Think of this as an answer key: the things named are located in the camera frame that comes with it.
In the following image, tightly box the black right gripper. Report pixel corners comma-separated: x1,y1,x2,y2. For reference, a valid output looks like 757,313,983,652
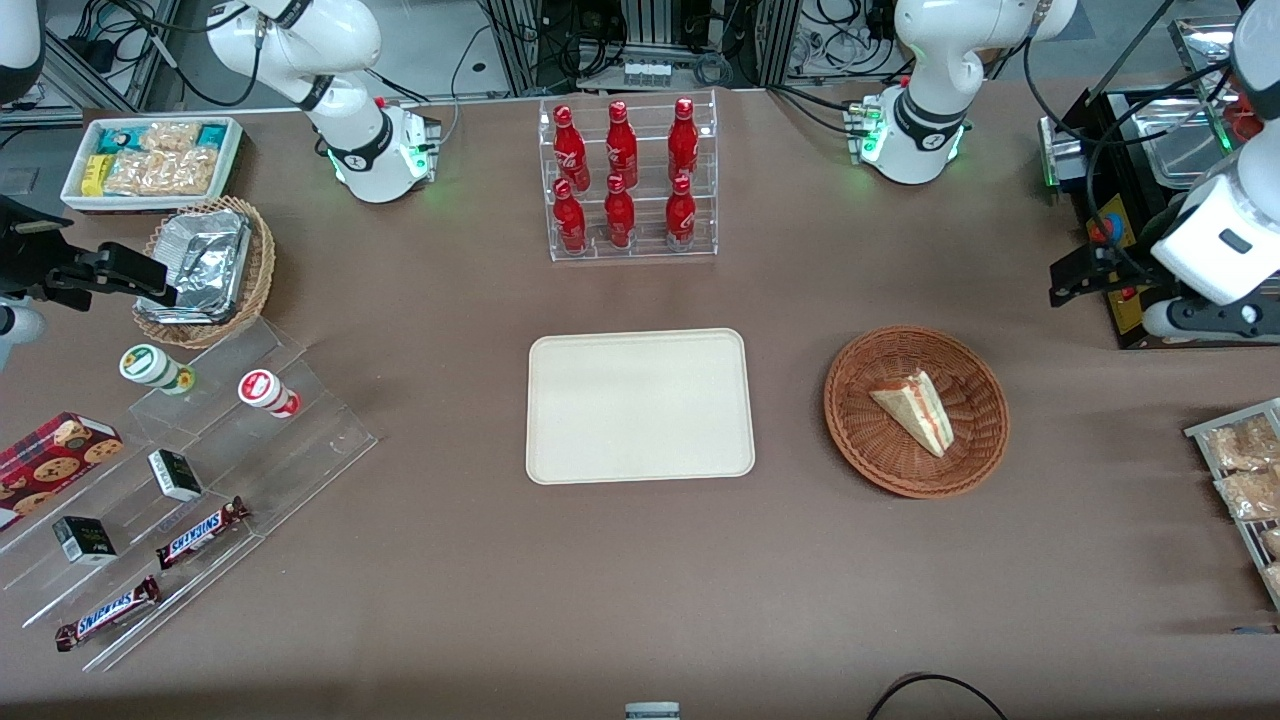
0,196,180,314

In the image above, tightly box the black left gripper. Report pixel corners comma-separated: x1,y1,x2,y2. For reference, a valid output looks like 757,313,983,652
1048,242,1153,308

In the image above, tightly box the triangular sandwich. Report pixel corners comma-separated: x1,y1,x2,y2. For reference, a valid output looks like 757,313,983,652
868,369,956,459

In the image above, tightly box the light wicker basket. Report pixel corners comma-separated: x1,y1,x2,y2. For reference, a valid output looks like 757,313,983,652
132,196,277,350

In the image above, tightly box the tray of packaged snacks right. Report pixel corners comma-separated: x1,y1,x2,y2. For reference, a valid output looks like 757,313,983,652
1184,398,1280,611

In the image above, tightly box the brown wicker basket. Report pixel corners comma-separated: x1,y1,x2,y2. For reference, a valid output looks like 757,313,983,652
823,325,1011,500

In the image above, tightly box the beige plastic tray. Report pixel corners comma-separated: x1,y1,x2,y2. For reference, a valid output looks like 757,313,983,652
526,328,757,486

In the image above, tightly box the black hot food display case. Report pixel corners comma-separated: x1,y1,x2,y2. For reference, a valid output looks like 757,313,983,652
1038,15,1280,351

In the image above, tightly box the green lid cup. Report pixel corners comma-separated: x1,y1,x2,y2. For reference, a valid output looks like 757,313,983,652
119,344,197,396

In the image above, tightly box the aluminium foil container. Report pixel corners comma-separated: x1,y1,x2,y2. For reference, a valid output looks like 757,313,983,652
138,210,253,325

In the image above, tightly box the large clear nut snack bag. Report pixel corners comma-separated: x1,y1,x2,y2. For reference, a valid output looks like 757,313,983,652
104,146,221,197

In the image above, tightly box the stainless steel pan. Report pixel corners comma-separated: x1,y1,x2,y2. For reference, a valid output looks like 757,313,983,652
1138,98,1239,189

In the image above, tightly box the small clear nut snack bag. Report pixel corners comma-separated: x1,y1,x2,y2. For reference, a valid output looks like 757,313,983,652
140,120,203,153

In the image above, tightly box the white rectangular snack bin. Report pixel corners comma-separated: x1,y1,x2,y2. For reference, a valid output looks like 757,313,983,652
60,116,245,215

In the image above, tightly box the red cookie box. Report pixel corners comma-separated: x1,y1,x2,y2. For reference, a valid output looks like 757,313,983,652
0,411,125,532

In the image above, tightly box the red lid cup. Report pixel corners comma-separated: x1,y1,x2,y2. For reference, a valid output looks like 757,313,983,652
237,369,302,419

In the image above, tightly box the small black box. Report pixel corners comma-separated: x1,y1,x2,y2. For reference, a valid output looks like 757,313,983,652
52,516,118,566
147,449,204,503

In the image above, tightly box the red sausage on stick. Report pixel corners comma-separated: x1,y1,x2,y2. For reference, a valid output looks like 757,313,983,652
1224,95,1263,143

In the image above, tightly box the clear bag of fried snack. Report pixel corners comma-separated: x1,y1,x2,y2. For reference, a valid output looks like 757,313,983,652
1200,414,1280,472
1214,467,1280,522

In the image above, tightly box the clear acrylic step display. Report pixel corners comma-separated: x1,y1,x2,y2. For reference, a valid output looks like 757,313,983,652
0,318,379,673

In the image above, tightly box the Snickers chocolate bar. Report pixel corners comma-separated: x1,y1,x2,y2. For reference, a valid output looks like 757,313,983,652
155,496,251,571
55,575,162,653

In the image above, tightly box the red cola bottle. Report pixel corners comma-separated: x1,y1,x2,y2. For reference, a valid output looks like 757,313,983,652
604,174,637,249
665,175,697,247
668,97,700,183
552,178,588,254
606,100,639,191
552,104,591,193

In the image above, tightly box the clear acrylic bottle rack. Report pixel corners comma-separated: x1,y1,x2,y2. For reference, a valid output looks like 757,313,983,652
538,88,719,263

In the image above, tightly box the black cable loop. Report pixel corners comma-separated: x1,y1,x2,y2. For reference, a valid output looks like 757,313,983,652
865,672,1011,720

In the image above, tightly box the aluminium equipment frame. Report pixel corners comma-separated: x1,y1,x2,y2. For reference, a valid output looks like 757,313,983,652
478,0,806,98

